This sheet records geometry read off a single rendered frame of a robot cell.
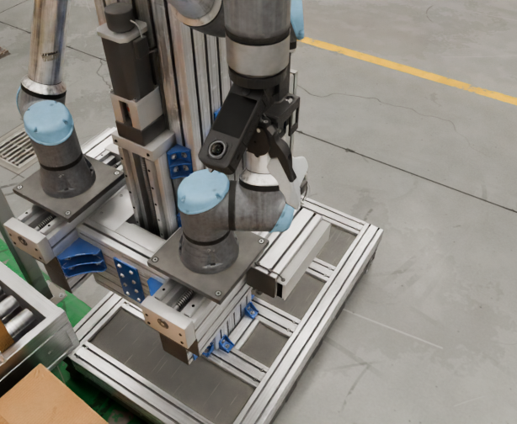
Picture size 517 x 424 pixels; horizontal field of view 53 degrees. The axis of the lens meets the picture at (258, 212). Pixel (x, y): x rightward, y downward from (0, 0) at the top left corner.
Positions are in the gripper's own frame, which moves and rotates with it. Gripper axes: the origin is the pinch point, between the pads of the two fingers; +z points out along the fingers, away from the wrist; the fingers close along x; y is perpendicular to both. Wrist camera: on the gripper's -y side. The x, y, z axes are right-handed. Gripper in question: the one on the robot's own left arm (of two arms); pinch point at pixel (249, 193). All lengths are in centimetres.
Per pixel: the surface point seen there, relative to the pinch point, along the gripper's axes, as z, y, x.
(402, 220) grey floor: 152, 159, 6
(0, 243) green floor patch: 152, 33, 177
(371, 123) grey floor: 152, 232, 56
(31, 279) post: 133, 19, 128
